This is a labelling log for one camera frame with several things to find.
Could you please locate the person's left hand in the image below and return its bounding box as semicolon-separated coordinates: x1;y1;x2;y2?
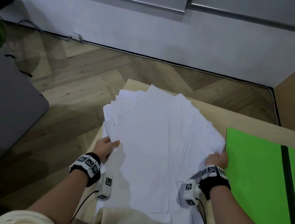
91;135;121;165

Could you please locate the person's right hand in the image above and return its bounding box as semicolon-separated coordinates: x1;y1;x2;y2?
204;148;230;170

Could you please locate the stack of white paper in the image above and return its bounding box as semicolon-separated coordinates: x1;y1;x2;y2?
89;78;232;224

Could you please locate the person's left forearm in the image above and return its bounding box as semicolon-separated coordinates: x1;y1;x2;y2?
25;165;91;224

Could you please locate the person's right forearm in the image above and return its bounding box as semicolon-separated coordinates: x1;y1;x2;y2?
205;184;292;224

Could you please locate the black wristband with marker tags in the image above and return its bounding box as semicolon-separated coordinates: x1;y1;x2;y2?
196;163;234;203
67;150;104;189

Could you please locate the grey desk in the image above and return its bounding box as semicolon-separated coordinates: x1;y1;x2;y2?
0;38;57;194

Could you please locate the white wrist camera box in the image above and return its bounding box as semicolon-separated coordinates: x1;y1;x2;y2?
94;173;114;201
181;179;204;208

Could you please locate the grey floor cable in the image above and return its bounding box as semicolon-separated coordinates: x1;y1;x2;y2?
15;19;74;40

